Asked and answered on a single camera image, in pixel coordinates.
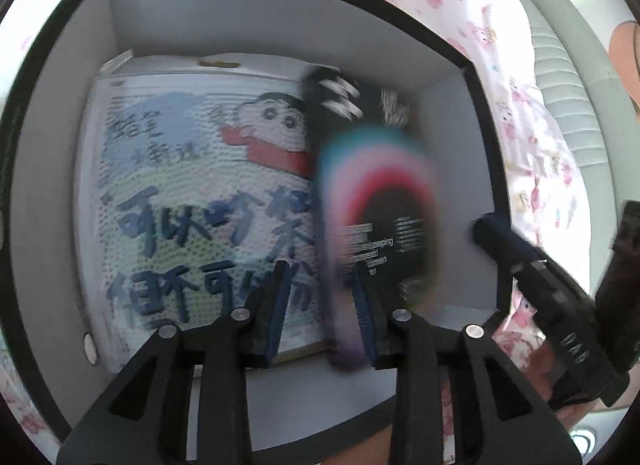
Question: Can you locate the Shin-chan bead art pack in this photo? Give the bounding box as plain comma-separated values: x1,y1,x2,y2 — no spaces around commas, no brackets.
74,51,324,372

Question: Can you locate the brown cardboard sheet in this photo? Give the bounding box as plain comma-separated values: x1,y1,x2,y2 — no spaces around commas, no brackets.
273,341,328,364

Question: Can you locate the person right hand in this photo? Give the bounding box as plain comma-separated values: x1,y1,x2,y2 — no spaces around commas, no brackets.
523,341,599,430

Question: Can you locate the grey green padded headboard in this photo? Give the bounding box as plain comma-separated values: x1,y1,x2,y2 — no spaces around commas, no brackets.
520,0,639,292

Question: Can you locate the black Smart Devil box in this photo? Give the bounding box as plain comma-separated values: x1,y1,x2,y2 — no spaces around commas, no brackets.
302,66,437,371

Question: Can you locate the black cardboard storage box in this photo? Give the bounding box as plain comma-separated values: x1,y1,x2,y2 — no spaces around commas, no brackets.
1,0,511,464

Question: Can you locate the pink cartoon print blanket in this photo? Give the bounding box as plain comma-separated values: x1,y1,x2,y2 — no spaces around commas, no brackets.
0,0,576,465

